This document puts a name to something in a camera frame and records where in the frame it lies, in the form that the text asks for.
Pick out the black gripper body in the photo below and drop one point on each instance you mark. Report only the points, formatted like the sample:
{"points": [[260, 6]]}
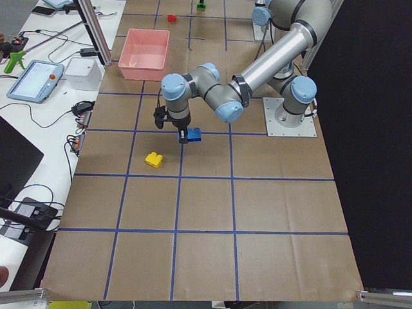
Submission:
{"points": [[181, 122]]}

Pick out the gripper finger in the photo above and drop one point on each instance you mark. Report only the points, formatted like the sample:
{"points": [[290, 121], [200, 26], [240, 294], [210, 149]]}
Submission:
{"points": [[182, 136]]}

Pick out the blue toy block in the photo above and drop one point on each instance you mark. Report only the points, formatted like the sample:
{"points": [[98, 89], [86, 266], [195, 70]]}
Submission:
{"points": [[193, 135]]}

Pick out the yellow toy block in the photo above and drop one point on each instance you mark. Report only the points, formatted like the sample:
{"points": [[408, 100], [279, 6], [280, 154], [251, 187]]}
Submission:
{"points": [[154, 159]]}

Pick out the red toy block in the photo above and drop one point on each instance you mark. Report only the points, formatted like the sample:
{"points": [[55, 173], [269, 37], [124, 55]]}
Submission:
{"points": [[171, 18]]}

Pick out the green toy block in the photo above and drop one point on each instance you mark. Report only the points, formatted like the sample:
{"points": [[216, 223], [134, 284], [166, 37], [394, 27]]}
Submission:
{"points": [[201, 5]]}

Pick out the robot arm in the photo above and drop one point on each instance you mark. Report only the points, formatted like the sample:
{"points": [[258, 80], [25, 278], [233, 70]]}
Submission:
{"points": [[304, 23], [261, 14]]}

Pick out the pink plastic box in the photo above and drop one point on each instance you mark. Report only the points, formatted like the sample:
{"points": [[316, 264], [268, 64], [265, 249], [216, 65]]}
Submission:
{"points": [[144, 54]]}

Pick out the white cube box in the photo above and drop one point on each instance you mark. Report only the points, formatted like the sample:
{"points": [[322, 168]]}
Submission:
{"points": [[83, 74]]}

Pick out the black power adapter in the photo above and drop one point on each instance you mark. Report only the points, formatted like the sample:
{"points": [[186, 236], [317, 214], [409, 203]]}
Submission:
{"points": [[87, 52]]}

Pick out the teach pendant tablet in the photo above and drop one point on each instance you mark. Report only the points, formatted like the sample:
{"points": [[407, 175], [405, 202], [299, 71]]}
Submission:
{"points": [[36, 82]]}

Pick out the black laptop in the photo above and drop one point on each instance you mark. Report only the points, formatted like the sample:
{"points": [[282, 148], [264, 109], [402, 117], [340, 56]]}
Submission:
{"points": [[19, 160]]}

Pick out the green plastic clamp tool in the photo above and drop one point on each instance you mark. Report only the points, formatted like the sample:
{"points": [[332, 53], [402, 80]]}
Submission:
{"points": [[15, 57]]}

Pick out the black smartphone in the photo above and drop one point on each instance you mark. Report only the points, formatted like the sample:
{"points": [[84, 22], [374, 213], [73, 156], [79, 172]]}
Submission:
{"points": [[45, 11]]}

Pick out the aluminium frame post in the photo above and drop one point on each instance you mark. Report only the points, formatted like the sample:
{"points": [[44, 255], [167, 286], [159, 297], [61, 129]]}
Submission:
{"points": [[91, 23]]}

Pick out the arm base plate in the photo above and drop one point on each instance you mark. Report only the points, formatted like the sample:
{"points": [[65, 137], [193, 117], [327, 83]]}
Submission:
{"points": [[280, 123], [259, 33]]}

